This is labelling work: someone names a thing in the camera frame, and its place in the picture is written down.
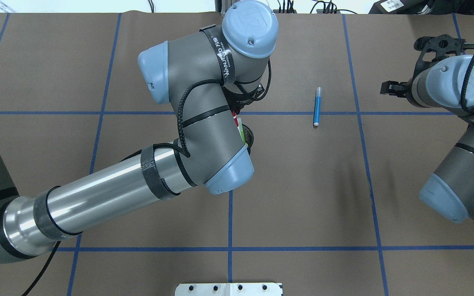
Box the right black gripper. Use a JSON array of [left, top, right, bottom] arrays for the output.
[[380, 78, 419, 99]]

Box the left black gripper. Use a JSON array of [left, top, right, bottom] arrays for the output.
[[225, 82, 266, 115]]

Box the red marker pen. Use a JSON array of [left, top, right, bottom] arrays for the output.
[[232, 111, 239, 126]]

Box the black mesh pen cup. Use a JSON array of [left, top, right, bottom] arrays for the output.
[[243, 125, 254, 154]]

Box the blue marker pen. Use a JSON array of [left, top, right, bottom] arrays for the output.
[[313, 86, 322, 128]]

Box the green marker pen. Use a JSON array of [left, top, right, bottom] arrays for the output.
[[237, 117, 248, 147]]

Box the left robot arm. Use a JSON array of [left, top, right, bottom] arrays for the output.
[[0, 0, 279, 264]]

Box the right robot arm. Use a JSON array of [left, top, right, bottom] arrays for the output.
[[380, 55, 474, 223]]

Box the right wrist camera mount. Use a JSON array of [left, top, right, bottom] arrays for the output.
[[414, 34, 466, 62]]

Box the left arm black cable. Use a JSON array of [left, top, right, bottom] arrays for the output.
[[19, 60, 272, 296]]

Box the aluminium frame post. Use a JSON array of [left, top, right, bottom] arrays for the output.
[[216, 0, 232, 16]]

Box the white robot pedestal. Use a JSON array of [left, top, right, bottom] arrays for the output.
[[174, 282, 283, 296]]

